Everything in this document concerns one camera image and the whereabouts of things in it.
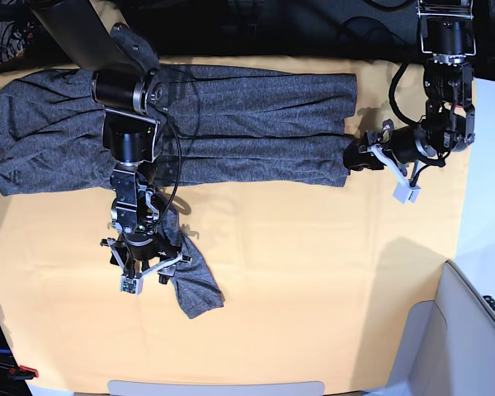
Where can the red black clamp left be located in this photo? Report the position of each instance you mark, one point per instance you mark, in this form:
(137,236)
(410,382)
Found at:
(22,373)

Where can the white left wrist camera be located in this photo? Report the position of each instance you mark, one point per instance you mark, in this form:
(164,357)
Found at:
(405,193)

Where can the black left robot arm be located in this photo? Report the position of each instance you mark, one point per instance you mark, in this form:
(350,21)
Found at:
(445,34)

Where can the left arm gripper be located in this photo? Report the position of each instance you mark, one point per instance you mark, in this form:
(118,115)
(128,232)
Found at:
(400,146)

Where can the yellow table cloth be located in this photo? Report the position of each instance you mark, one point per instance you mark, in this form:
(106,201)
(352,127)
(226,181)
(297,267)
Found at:
(317,283)

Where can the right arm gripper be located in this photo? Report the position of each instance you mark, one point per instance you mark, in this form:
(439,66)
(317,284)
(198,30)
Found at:
(142,254)

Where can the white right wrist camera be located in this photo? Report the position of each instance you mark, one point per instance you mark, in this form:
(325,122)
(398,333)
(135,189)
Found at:
(131,286)

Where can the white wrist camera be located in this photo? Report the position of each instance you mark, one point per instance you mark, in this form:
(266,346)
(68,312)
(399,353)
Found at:
(131,286)
(405,193)

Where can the grey tray edge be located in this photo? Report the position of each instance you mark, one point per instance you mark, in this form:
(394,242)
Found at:
(311,388)

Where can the grey long-sleeve shirt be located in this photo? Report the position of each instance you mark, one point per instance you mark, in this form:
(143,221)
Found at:
(218,124)

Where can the white cardboard box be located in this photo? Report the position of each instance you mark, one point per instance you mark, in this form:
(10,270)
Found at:
(448,343)

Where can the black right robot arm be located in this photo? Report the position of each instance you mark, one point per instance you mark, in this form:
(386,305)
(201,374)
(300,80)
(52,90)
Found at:
(124,89)

